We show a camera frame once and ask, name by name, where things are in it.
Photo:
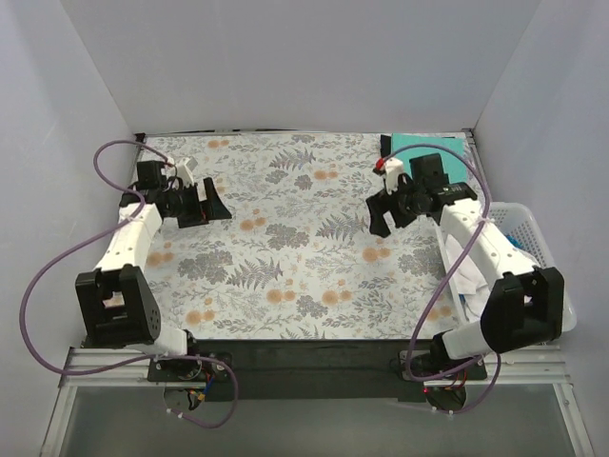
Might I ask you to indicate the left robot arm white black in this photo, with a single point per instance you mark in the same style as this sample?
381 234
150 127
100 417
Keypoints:
117 304

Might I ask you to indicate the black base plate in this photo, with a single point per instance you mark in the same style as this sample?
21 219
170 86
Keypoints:
358 353

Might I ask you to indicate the white t shirt in basket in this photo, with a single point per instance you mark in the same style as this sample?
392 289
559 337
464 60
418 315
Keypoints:
468 288

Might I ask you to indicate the blue t shirt in basket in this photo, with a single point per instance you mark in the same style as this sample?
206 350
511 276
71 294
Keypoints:
515 242

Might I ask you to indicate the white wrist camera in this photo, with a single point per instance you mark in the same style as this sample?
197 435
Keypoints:
393 173
182 168

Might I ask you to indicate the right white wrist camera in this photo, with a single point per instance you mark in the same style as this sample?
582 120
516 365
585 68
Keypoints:
393 173

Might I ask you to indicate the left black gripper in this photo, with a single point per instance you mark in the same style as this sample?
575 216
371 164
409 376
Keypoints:
194 205

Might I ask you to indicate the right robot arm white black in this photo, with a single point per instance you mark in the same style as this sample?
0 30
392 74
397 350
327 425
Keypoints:
526 301

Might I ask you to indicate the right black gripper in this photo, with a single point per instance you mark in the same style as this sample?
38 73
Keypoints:
393 209

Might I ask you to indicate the white plastic basket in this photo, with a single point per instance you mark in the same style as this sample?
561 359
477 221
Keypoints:
517 220

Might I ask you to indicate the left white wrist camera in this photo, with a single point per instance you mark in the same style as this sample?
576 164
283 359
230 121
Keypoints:
182 168

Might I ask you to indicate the teal t shirt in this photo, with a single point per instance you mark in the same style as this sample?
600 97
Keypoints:
453 167

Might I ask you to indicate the folded black t shirt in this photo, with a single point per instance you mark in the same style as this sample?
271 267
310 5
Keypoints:
390 143

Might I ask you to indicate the aluminium front rail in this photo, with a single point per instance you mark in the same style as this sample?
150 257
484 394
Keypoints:
542 365

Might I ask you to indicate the floral table cloth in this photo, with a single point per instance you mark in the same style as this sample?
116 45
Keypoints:
296 260

